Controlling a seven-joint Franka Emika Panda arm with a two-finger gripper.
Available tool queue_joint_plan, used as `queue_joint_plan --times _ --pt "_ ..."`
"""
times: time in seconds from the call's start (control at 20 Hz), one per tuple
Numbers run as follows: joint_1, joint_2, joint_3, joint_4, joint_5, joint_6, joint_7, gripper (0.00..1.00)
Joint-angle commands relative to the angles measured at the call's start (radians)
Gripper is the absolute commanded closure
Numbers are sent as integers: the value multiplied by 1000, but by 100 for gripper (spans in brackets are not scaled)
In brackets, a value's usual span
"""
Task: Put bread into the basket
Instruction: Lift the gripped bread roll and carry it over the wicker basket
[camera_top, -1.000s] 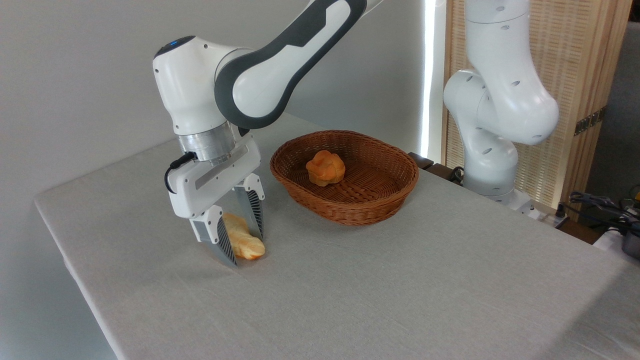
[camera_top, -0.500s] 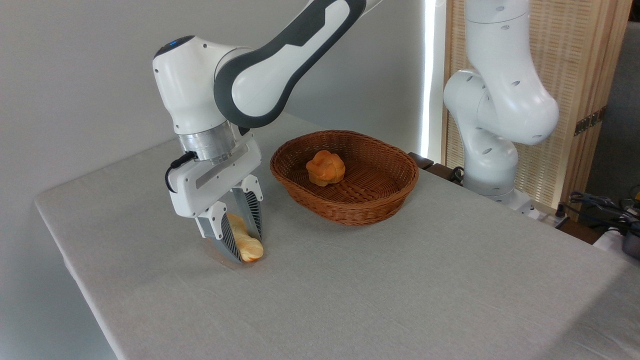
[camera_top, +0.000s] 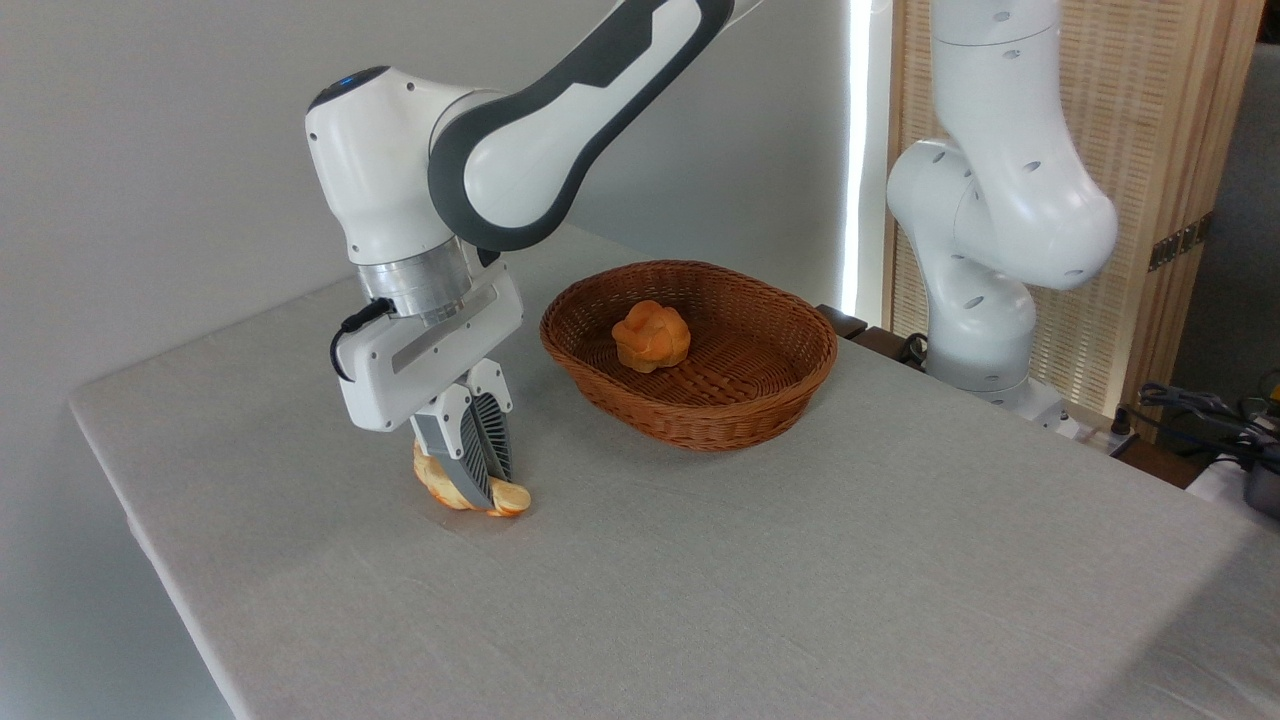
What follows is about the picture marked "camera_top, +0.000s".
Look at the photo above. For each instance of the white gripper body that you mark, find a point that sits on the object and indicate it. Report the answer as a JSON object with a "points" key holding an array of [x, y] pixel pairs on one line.
{"points": [[400, 380]]}

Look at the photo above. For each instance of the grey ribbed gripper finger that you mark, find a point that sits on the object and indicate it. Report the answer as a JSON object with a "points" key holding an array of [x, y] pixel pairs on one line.
{"points": [[495, 430], [462, 450]]}

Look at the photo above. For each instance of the golden croissant bread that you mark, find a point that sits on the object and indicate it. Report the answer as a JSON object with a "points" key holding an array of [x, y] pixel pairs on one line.
{"points": [[440, 485]]}

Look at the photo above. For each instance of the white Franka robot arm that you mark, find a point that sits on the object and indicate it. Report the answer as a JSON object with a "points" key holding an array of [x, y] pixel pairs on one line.
{"points": [[380, 170]]}

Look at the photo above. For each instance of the round orange bread bun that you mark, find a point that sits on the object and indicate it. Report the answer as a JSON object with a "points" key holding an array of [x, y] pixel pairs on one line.
{"points": [[650, 335]]}

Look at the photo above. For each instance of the brown wicker basket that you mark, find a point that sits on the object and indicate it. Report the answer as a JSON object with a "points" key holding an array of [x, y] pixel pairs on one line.
{"points": [[760, 350]]}

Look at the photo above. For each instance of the grey tablecloth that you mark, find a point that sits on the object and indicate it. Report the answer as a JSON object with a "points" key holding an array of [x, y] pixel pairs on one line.
{"points": [[700, 580]]}

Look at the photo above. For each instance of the brass screen hinge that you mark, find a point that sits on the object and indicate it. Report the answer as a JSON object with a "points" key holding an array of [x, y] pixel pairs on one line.
{"points": [[1180, 242]]}

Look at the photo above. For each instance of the wooden slatted folding screen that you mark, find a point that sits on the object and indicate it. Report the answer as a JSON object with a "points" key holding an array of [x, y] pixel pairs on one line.
{"points": [[1150, 120]]}

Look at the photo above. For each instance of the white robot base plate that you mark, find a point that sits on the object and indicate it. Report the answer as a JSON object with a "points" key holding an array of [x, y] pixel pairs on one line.
{"points": [[1045, 410]]}

